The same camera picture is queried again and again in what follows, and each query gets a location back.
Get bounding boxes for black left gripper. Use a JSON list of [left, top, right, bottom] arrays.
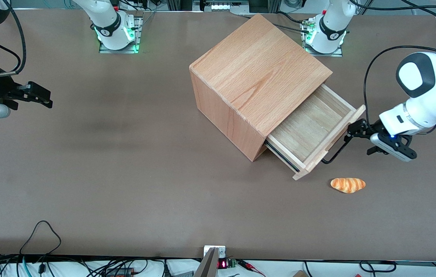
[[346, 119, 383, 140]]

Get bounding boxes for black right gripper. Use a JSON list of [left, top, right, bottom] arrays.
[[0, 63, 53, 112]]

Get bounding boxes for black bar drawer handle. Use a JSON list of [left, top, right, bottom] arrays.
[[321, 134, 352, 165]]

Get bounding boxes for light wooden drawer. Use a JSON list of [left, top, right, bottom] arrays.
[[265, 84, 366, 181]]

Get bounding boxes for light wooden drawer cabinet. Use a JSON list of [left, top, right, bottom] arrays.
[[189, 13, 333, 162]]

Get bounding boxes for orange toy bread roll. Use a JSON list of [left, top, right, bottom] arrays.
[[330, 177, 366, 194]]

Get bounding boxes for white lit device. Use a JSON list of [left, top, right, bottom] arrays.
[[200, 0, 250, 13]]

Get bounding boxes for tan wooden slat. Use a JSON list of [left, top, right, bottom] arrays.
[[193, 247, 219, 277]]

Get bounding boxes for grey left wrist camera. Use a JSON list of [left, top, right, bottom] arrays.
[[367, 132, 418, 162]]

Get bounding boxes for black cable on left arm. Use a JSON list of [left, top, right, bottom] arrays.
[[363, 45, 436, 117]]

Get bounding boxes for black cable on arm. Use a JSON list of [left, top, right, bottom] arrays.
[[363, 45, 436, 117], [0, 0, 27, 74]]

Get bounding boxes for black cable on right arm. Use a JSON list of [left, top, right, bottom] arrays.
[[0, 0, 27, 74]]

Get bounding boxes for black cable across table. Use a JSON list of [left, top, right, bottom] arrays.
[[237, 13, 311, 34]]

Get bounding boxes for thin black looped cable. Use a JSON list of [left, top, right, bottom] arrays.
[[19, 220, 62, 255]]

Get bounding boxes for black cable curl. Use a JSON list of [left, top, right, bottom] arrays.
[[358, 260, 397, 274]]

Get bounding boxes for small metal bracket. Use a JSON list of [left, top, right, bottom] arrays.
[[203, 245, 226, 259]]

